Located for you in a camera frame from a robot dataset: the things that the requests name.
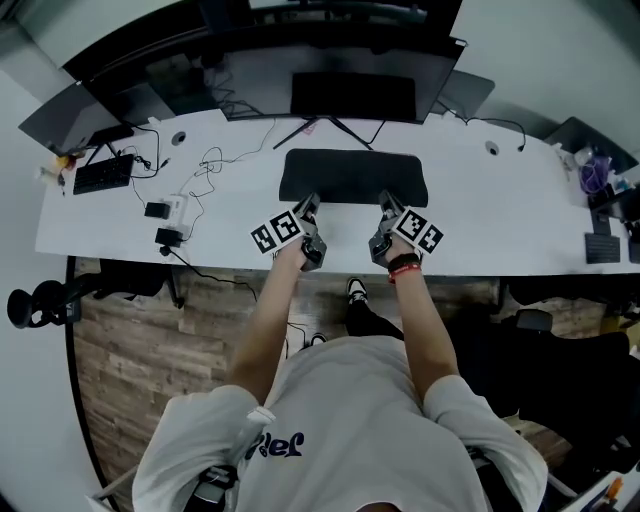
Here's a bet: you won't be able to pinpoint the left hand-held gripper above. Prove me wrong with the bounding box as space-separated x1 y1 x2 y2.
249 191 329 274

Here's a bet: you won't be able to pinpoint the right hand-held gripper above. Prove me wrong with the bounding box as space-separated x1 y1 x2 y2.
368 188 446 264

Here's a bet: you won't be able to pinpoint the rectangular desk mat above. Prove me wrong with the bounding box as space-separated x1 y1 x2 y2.
278 148 430 209

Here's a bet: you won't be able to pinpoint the person's right forearm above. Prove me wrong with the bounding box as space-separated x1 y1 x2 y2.
388 272 462 402

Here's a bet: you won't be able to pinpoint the person's left forearm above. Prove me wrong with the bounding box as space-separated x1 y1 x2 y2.
227 247 307 407

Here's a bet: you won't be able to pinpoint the black wristband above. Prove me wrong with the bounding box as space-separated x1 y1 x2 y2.
386 252 424 272

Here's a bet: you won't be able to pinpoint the red wristband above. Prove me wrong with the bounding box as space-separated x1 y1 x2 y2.
388 263 424 284

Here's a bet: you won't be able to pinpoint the black trousers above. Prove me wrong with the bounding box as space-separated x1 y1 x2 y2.
344 298 405 346

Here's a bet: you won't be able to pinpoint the large black curved monitor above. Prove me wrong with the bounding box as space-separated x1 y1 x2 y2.
219 42 459 151

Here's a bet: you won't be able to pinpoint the white power strip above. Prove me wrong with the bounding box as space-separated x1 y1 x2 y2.
167 193 192 231

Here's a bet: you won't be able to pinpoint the black office chair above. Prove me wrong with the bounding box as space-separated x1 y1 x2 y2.
7 259 186 329
444 309 640 476

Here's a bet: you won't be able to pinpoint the black keyboard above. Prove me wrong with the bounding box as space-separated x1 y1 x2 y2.
72 153 135 196

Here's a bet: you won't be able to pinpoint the dark desk divider panel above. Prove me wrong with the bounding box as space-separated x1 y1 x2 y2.
544 117 640 174

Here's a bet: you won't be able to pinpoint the small dark keyboard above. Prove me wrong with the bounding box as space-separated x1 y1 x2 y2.
584 232 622 266

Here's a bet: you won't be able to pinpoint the white printed t-shirt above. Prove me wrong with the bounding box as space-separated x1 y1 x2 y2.
132 334 550 512

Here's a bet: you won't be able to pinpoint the black waist pack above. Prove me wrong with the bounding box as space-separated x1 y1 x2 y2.
197 464 239 502

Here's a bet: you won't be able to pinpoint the thin tangled desk cable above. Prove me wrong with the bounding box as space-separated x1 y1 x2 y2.
179 117 279 227

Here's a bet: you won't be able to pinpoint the black power cable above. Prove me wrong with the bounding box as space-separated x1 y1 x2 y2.
159 243 259 307

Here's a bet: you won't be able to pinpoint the long black cable with plug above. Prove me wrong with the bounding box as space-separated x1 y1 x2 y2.
437 99 528 153

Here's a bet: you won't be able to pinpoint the black looped cable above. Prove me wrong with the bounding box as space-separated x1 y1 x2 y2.
107 124 172 179

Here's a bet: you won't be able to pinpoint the purple cable bundle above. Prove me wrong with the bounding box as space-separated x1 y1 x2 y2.
579 154 614 197

